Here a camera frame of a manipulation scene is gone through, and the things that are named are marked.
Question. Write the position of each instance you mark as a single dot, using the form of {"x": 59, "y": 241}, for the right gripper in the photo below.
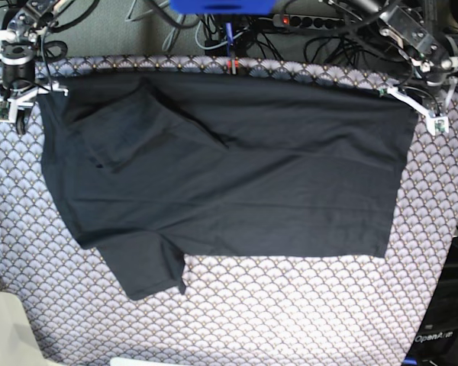
{"x": 24, "y": 95}

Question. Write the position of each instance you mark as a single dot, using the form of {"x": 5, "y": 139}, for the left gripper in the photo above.
{"x": 428, "y": 99}

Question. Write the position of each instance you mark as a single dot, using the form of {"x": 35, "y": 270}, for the dark navy T-shirt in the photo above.
{"x": 148, "y": 168}

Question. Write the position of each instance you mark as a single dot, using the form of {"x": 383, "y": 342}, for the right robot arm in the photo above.
{"x": 22, "y": 43}

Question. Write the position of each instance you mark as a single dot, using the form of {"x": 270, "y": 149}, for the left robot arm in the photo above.
{"x": 432, "y": 58}

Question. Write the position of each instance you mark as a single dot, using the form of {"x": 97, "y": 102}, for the white power strip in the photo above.
{"x": 307, "y": 22}

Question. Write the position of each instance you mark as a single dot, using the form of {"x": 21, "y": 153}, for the beige cardboard box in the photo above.
{"x": 17, "y": 343}

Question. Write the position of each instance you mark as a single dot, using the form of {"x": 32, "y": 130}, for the black OpenArm box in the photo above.
{"x": 436, "y": 342}

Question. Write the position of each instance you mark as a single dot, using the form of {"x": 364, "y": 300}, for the fan-patterned tablecloth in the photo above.
{"x": 352, "y": 310}

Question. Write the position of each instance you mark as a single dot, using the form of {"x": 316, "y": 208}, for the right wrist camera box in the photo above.
{"x": 7, "y": 114}

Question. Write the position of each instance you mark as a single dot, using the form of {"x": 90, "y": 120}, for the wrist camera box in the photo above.
{"x": 437, "y": 125}
{"x": 7, "y": 114}

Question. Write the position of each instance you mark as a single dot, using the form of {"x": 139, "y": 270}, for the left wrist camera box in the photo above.
{"x": 437, "y": 125}

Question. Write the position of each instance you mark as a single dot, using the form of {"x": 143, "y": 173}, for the blue-handled red clamp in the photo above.
{"x": 232, "y": 63}

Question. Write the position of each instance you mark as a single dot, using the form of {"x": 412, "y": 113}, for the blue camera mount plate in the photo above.
{"x": 222, "y": 6}

